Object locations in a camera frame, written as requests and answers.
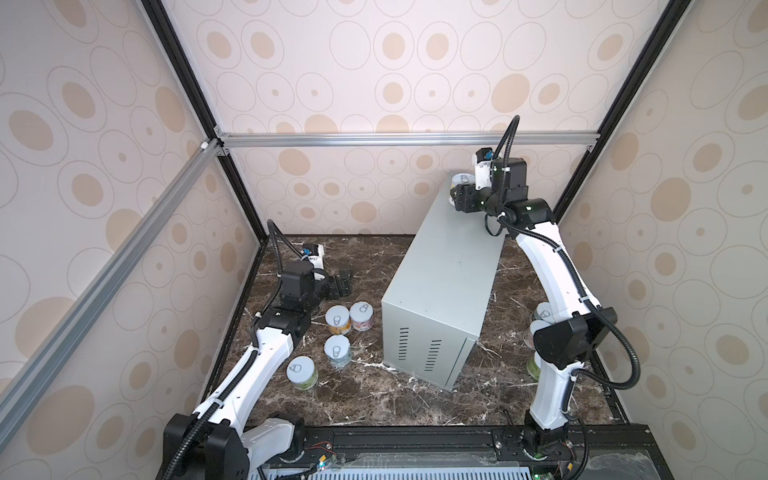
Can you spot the green label can left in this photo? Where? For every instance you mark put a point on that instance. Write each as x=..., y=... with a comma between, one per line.
x=302, y=373

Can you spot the silver aluminium rail left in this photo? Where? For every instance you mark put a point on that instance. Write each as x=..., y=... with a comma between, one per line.
x=48, y=360

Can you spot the pink label can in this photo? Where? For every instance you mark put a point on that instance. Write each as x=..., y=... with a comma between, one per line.
x=361, y=316

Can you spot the green label can right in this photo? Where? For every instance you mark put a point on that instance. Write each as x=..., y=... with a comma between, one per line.
x=533, y=365

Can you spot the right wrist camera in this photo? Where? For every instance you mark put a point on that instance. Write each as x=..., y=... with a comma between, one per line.
x=483, y=176

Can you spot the light blue label can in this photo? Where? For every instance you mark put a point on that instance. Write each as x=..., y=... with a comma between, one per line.
x=337, y=350

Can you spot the green label can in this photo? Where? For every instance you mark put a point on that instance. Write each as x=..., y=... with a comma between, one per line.
x=533, y=365
x=302, y=373

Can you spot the black corner frame post right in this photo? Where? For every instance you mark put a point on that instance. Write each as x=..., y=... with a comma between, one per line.
x=652, y=49

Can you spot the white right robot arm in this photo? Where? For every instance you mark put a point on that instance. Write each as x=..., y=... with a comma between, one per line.
x=576, y=323

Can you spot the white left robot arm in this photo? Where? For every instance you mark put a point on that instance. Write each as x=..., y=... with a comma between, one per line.
x=258, y=366

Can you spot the black corner frame post left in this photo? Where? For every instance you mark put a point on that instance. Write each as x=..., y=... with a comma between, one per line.
x=161, y=24

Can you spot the teal label can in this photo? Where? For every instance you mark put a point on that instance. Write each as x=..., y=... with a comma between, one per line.
x=543, y=312

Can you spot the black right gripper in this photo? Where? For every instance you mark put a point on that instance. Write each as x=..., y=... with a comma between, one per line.
x=465, y=197

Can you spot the black corner frame post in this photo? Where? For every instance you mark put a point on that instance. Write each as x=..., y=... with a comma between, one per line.
x=161, y=24
x=652, y=49

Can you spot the grey metal cabinet box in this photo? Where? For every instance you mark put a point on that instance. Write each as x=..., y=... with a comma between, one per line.
x=434, y=308

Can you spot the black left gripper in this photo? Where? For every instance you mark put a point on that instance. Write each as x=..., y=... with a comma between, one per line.
x=338, y=292

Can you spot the yellow orange label can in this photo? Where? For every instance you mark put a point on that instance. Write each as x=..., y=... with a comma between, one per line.
x=338, y=320

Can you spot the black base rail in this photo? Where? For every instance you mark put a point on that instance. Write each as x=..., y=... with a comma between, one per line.
x=625, y=451

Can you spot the silver aluminium crossbar back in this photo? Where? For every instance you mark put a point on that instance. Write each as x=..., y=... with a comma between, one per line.
x=263, y=140

